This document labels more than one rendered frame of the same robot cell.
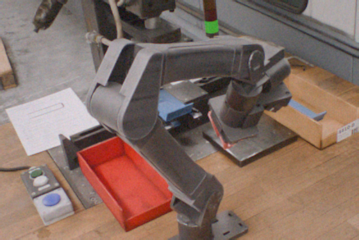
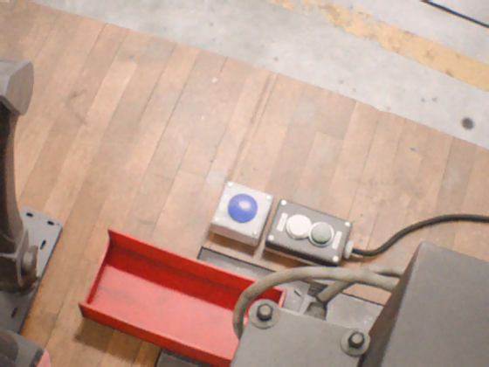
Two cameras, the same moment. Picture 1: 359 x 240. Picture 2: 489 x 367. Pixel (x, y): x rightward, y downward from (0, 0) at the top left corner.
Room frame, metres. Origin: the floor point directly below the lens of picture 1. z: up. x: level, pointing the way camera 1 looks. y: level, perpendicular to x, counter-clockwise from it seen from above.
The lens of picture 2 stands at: (1.22, -0.15, 2.19)
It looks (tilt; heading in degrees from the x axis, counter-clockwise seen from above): 64 degrees down; 129
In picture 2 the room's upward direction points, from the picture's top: 7 degrees clockwise
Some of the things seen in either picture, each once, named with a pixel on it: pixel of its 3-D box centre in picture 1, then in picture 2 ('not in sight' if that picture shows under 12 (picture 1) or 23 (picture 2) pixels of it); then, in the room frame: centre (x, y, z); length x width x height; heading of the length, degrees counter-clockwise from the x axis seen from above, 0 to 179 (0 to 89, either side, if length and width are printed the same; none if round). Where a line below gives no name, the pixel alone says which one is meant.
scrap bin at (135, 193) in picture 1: (124, 179); (180, 305); (0.90, 0.14, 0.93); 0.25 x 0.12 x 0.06; 26
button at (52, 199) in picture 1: (52, 201); (242, 209); (0.86, 0.29, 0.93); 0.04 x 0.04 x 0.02
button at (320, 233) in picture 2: (37, 176); (320, 235); (0.96, 0.34, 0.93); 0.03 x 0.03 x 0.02
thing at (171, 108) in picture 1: (165, 101); not in sight; (1.10, 0.03, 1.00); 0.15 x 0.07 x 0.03; 26
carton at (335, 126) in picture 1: (305, 109); not in sight; (1.09, -0.32, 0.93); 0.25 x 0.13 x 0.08; 26
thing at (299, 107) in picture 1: (296, 108); not in sight; (1.11, -0.30, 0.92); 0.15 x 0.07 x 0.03; 25
